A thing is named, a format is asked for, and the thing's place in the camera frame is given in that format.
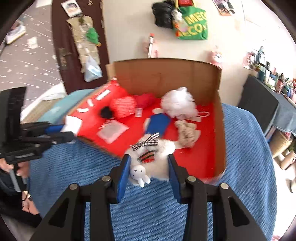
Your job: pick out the light blue cushion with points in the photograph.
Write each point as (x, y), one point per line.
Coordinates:
(56, 114)

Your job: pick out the black backpack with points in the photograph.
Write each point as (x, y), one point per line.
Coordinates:
(162, 14)

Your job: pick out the green tote bag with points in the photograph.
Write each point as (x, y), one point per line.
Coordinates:
(190, 23)

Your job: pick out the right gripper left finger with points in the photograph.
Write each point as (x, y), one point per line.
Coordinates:
(66, 218)

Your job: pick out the white plastic bag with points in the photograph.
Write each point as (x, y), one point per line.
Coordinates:
(92, 70)

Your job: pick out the photo on door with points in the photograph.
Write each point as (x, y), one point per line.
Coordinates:
(71, 8)

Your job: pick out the blue sponge block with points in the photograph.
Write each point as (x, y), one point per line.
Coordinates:
(158, 123)

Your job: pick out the wicker basket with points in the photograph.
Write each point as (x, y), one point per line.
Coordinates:
(278, 143)

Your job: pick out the pink plush toy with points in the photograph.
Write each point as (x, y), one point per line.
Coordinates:
(215, 58)

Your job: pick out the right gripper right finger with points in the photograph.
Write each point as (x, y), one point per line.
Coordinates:
(231, 219)

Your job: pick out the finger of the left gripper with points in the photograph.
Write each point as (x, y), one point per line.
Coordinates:
(47, 137)
(40, 128)

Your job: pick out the photo poster on wall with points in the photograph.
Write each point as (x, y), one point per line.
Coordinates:
(224, 7)

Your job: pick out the orange white mop handle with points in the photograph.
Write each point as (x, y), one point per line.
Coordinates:
(150, 47)

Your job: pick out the white fluffy bunny pouch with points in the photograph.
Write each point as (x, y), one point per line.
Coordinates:
(149, 159)

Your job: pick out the beige hanging organizer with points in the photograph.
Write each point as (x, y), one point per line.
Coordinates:
(79, 27)

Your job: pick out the blue knit blanket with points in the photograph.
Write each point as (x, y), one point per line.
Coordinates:
(152, 213)

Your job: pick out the green plush toy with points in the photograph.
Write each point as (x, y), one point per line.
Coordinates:
(93, 37)

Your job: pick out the beige knitted rope toy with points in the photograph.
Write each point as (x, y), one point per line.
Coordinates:
(188, 134)

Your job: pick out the white mesh bath pouf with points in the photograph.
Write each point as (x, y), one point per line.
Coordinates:
(179, 104)

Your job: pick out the cardboard box tray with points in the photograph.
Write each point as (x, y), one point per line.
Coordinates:
(207, 159)

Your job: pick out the black fuzzy ball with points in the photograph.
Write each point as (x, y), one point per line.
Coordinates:
(106, 113)

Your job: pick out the dark red yarn ball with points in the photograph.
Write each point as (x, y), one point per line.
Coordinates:
(144, 100)

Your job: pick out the red mesh sponge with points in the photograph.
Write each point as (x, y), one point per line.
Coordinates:
(123, 107)

